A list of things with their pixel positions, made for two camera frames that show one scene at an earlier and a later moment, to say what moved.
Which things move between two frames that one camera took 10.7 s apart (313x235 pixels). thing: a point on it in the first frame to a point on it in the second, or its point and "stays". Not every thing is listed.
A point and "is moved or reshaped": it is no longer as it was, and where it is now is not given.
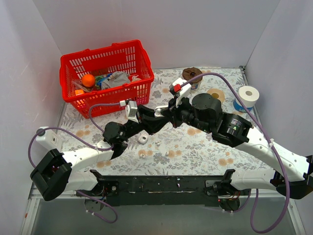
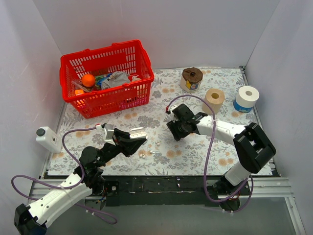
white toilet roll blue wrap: (249, 95) stays
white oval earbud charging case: (158, 113) is moved or reshaped
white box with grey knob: (50, 139) stays
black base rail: (165, 191) stays
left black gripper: (139, 117) to (121, 142)
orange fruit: (88, 80) stays
